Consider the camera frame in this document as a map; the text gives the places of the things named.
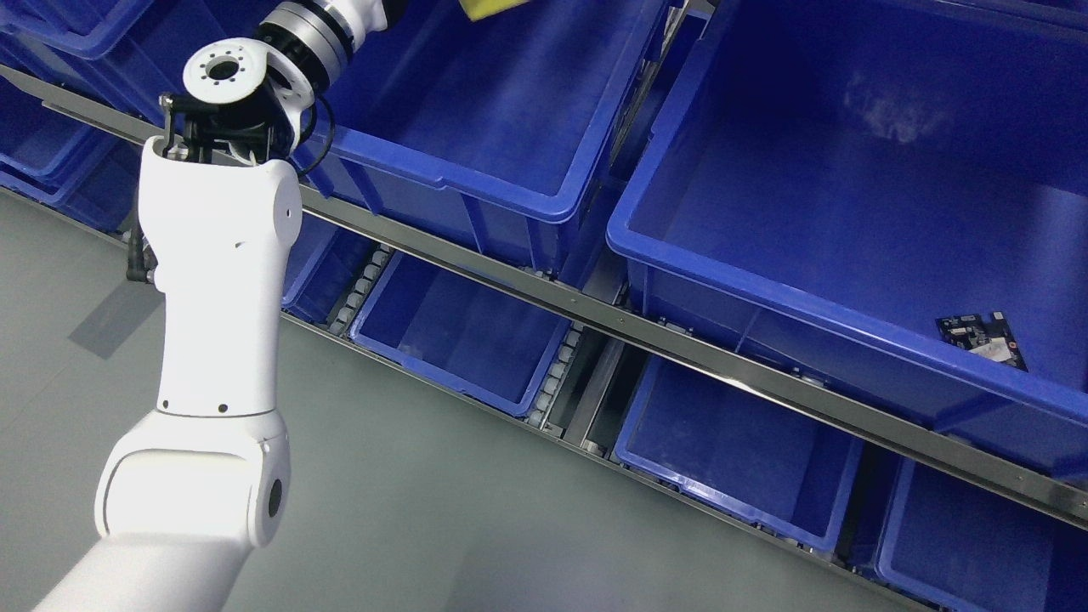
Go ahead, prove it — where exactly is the yellow foam block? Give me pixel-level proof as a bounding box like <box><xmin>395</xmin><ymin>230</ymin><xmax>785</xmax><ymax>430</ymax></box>
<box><xmin>459</xmin><ymin>0</ymin><xmax>528</xmax><ymax>22</ymax></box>

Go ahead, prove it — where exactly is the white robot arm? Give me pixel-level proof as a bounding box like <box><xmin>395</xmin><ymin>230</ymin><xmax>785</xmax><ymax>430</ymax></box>
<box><xmin>37</xmin><ymin>1</ymin><xmax>407</xmax><ymax>611</ymax></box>

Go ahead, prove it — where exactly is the blue bin middle shelf left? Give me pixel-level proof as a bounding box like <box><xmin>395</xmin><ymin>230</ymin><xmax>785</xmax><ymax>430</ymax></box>
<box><xmin>294</xmin><ymin>1</ymin><xmax>673</xmax><ymax>274</ymax></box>

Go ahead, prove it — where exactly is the metal shelf rack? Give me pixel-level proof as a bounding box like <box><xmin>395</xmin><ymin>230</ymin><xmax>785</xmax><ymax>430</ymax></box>
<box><xmin>3</xmin><ymin>65</ymin><xmax>1085</xmax><ymax>611</ymax></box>

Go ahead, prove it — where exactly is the blue bin lower middle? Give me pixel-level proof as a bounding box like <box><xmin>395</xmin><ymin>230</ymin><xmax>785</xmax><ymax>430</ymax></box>
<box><xmin>615</xmin><ymin>357</ymin><xmax>864</xmax><ymax>554</ymax></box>

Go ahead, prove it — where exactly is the blue bin lower left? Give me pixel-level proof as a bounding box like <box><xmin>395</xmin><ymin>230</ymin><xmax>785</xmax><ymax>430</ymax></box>
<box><xmin>348</xmin><ymin>254</ymin><xmax>570</xmax><ymax>418</ymax></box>

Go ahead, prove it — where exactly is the large blue bin right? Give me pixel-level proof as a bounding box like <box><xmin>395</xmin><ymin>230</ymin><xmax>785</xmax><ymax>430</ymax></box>
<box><xmin>607</xmin><ymin>1</ymin><xmax>1087</xmax><ymax>484</ymax></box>

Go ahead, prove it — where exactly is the circuit board in bin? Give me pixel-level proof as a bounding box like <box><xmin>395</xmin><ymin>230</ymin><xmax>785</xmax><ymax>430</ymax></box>
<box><xmin>935</xmin><ymin>311</ymin><xmax>1029</xmax><ymax>371</ymax></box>

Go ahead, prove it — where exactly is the blue bin bottom right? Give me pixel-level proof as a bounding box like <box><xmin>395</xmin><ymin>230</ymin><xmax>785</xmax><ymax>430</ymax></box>
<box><xmin>873</xmin><ymin>461</ymin><xmax>1087</xmax><ymax>611</ymax></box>

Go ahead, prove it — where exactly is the blue bin upper left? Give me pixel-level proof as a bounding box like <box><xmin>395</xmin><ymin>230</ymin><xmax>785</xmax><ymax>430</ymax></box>
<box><xmin>1</xmin><ymin>1</ymin><xmax>153</xmax><ymax>60</ymax></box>

